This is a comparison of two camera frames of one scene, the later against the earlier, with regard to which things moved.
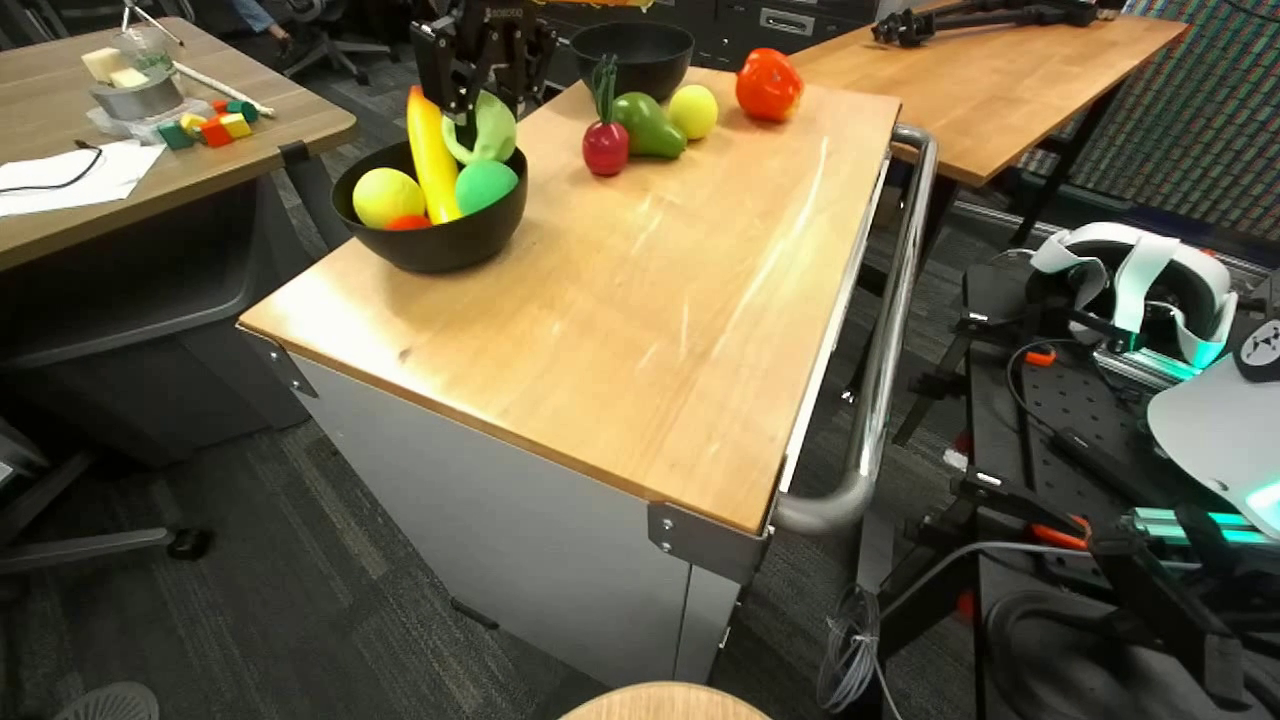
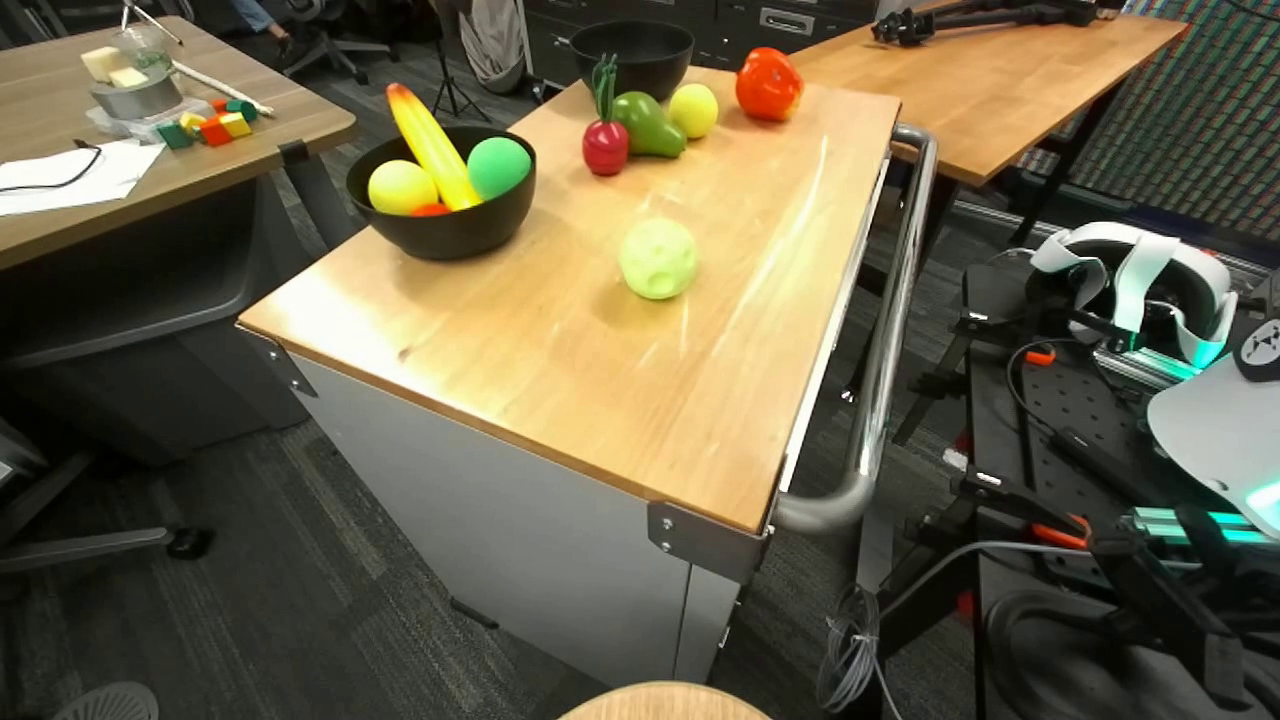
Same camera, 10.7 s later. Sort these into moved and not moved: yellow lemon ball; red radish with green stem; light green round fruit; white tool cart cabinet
Moved: light green round fruit
Not moved: white tool cart cabinet; yellow lemon ball; red radish with green stem
